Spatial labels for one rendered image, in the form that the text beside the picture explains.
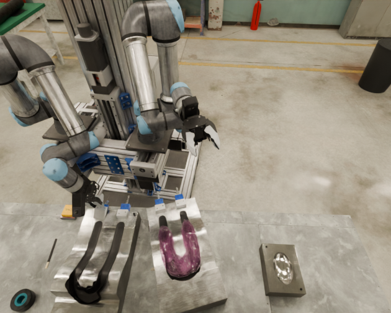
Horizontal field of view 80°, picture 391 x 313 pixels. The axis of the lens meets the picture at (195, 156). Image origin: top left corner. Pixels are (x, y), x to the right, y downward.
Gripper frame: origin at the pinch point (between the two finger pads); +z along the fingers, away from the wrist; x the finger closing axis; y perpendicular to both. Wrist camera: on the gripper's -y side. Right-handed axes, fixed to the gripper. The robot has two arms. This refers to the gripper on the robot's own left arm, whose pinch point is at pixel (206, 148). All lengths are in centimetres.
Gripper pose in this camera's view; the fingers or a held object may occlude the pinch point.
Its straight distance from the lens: 66.9
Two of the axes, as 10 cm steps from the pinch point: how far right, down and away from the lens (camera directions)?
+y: 1.3, 6.3, 7.7
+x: -9.5, 3.0, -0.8
